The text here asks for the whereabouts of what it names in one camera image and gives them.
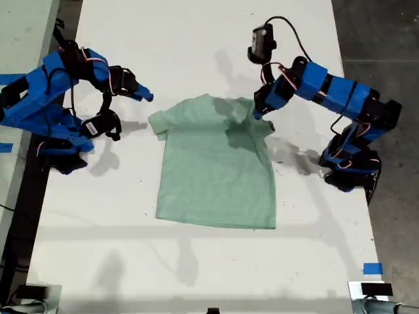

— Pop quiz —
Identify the pale green T-shirt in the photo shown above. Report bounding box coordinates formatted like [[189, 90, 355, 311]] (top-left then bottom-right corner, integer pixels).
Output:
[[149, 94, 278, 230]]

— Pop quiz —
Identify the black stand leg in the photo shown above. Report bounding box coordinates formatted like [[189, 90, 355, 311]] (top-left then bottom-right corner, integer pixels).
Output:
[[54, 18, 75, 50]]

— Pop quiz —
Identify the long blue tape strip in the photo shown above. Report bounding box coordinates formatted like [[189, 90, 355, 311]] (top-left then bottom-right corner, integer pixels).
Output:
[[0, 73, 30, 85]]

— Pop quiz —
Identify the pale side table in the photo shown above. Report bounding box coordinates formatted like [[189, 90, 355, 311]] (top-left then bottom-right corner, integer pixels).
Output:
[[0, 0, 62, 251]]

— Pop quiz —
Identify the square blue tape patch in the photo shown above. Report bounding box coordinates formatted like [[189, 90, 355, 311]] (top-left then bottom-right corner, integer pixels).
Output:
[[363, 262, 384, 275]]

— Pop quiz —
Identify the small black box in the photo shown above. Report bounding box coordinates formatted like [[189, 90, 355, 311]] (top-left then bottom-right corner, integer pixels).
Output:
[[361, 283, 393, 296], [15, 285, 48, 299]]

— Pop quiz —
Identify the pale grey tube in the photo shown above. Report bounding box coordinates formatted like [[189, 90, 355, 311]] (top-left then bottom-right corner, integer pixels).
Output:
[[0, 302, 46, 314], [355, 299, 419, 314]]

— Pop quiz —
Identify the black camera stalk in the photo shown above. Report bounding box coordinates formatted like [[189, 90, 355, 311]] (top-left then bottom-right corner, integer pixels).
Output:
[[98, 90, 122, 142], [247, 45, 280, 86]]

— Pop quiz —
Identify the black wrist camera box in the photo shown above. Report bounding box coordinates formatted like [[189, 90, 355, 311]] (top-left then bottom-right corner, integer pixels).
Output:
[[80, 109, 120, 138], [251, 24, 276, 57]]

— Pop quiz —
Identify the black camera cable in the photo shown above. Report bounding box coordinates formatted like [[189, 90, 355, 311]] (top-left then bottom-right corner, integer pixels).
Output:
[[266, 16, 312, 63], [45, 67, 82, 127]]

